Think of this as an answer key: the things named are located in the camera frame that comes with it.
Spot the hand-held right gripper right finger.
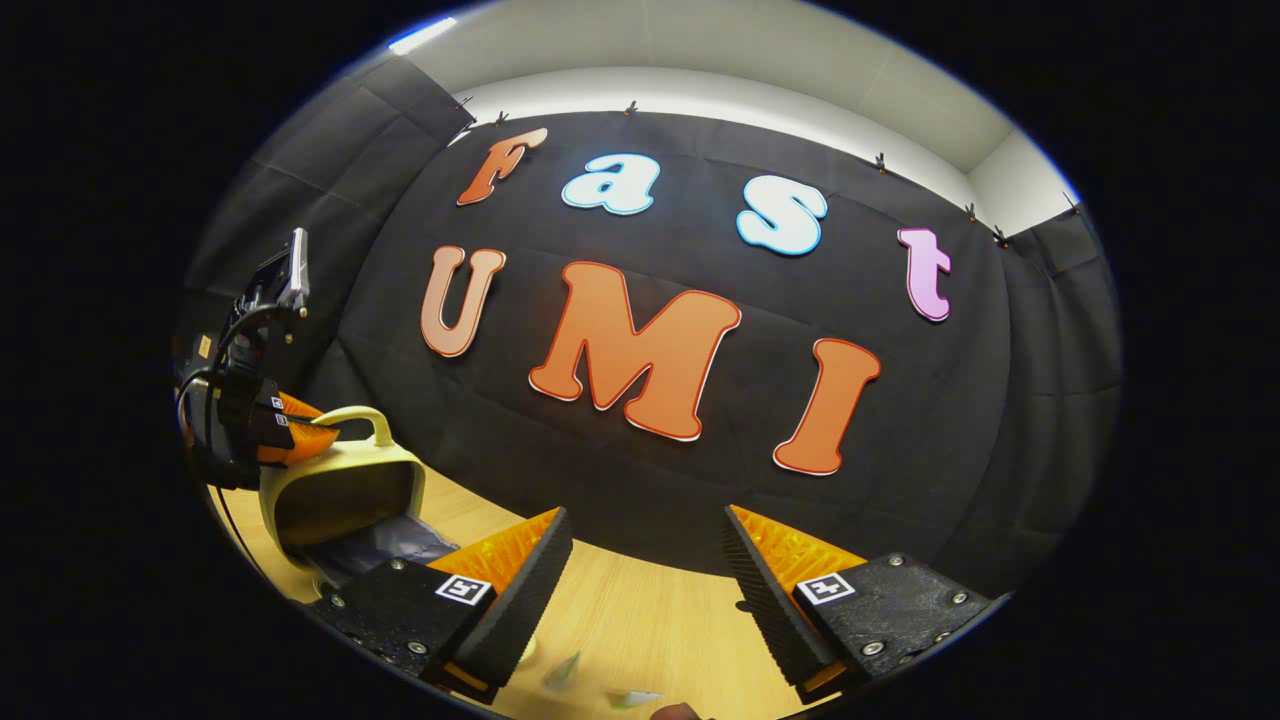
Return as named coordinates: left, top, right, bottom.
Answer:
left=722, top=505, right=1006, bottom=704

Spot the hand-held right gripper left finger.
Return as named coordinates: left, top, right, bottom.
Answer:
left=305, top=507, right=574, bottom=706

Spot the yellow suitcase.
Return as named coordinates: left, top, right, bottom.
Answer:
left=258, top=405, right=463, bottom=591

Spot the ceiling light bar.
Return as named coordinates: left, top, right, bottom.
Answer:
left=388, top=16, right=459, bottom=56

